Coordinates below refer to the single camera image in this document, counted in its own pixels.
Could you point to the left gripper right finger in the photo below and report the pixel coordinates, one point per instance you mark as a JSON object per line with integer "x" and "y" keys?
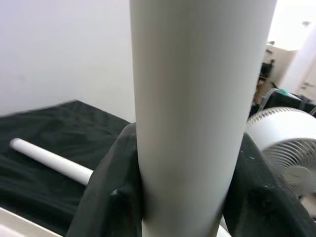
{"x": 259, "y": 205}

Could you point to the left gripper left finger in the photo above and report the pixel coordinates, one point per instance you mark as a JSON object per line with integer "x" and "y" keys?
{"x": 106, "y": 197}

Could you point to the white plastic table top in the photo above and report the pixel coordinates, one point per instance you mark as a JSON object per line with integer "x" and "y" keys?
{"x": 14, "y": 227}

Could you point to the white plastic table leg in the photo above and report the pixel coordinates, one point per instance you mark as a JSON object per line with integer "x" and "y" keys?
{"x": 197, "y": 98}
{"x": 49, "y": 159}

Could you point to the white round fan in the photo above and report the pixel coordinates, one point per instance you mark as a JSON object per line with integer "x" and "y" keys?
{"x": 291, "y": 153}

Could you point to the black cloth table cover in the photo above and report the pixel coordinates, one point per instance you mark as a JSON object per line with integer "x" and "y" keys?
{"x": 49, "y": 123}

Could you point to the dark storage bin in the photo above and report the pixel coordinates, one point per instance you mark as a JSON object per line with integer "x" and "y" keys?
{"x": 284, "y": 101}

